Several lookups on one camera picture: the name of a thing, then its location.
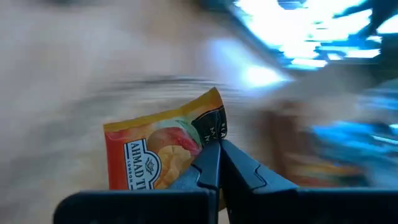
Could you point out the orange Ahmad mango tea packet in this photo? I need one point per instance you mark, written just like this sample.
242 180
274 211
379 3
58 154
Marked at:
146 149

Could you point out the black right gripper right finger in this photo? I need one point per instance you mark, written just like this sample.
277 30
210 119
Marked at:
245 180

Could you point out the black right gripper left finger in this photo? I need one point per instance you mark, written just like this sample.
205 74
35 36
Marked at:
202 177

